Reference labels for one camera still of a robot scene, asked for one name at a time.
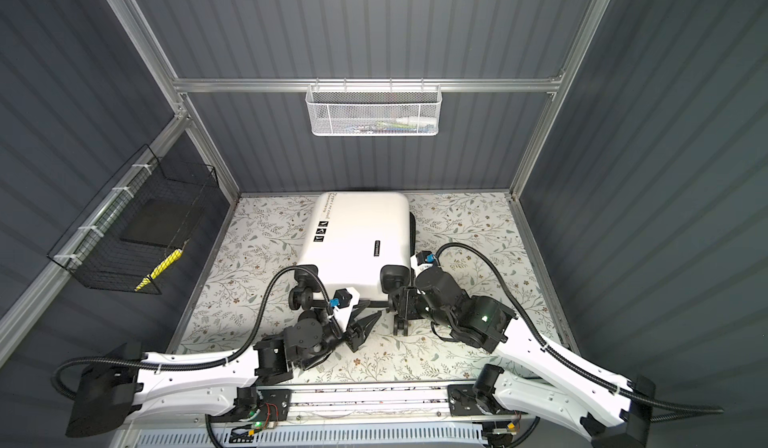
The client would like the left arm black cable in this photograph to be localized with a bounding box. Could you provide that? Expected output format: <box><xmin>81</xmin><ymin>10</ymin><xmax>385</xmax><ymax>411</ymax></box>
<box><xmin>51</xmin><ymin>264</ymin><xmax>331</xmax><ymax>448</ymax></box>

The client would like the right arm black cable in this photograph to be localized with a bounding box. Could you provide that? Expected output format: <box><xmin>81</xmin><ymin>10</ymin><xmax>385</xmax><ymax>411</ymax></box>
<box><xmin>434</xmin><ymin>242</ymin><xmax>724</xmax><ymax>425</ymax></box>

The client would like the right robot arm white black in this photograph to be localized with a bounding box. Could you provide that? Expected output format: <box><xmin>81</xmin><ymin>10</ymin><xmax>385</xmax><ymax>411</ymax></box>
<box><xmin>381</xmin><ymin>266</ymin><xmax>655</xmax><ymax>447</ymax></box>

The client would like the black wire basket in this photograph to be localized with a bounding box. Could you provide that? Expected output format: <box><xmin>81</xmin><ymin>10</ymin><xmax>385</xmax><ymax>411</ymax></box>
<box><xmin>48</xmin><ymin>150</ymin><xmax>220</xmax><ymax>295</ymax></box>

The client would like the white wire basket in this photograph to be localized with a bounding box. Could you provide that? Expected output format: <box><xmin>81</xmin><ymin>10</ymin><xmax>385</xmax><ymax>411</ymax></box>
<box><xmin>305</xmin><ymin>87</ymin><xmax>443</xmax><ymax>137</ymax></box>

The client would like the floral table mat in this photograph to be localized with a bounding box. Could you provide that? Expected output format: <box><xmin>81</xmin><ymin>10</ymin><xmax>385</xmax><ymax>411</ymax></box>
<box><xmin>169</xmin><ymin>192</ymin><xmax>560</xmax><ymax>384</ymax></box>

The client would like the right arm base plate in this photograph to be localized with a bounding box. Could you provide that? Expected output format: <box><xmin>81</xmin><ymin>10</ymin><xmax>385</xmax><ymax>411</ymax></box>
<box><xmin>446</xmin><ymin>383</ymin><xmax>522</xmax><ymax>417</ymax></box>

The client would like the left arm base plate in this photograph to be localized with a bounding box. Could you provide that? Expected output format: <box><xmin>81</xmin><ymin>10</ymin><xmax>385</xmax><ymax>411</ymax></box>
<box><xmin>228</xmin><ymin>387</ymin><xmax>292</xmax><ymax>423</ymax></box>

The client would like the white ventilation grille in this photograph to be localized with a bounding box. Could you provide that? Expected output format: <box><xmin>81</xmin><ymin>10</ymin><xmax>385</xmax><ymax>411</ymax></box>
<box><xmin>134</xmin><ymin>426</ymin><xmax>487</xmax><ymax>448</ymax></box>

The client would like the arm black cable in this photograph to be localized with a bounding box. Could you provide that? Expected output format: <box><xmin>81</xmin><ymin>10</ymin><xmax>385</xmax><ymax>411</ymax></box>
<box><xmin>434</xmin><ymin>242</ymin><xmax>724</xmax><ymax>425</ymax></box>
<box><xmin>51</xmin><ymin>264</ymin><xmax>331</xmax><ymax>448</ymax></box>

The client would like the yellow black striped item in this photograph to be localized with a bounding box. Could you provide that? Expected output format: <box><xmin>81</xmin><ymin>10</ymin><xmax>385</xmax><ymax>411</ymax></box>
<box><xmin>134</xmin><ymin>248</ymin><xmax>183</xmax><ymax>292</ymax></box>

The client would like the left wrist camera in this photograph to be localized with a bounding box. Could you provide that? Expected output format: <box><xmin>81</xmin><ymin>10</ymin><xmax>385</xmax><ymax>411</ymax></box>
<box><xmin>330</xmin><ymin>287</ymin><xmax>360</xmax><ymax>333</ymax></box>

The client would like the black pad in basket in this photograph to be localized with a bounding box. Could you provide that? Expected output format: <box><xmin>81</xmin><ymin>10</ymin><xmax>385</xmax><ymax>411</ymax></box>
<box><xmin>120</xmin><ymin>199</ymin><xmax>198</xmax><ymax>249</ymax></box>

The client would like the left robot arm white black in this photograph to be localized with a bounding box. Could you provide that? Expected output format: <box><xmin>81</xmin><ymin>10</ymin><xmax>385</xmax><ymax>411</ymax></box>
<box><xmin>52</xmin><ymin>309</ymin><xmax>381</xmax><ymax>438</ymax></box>

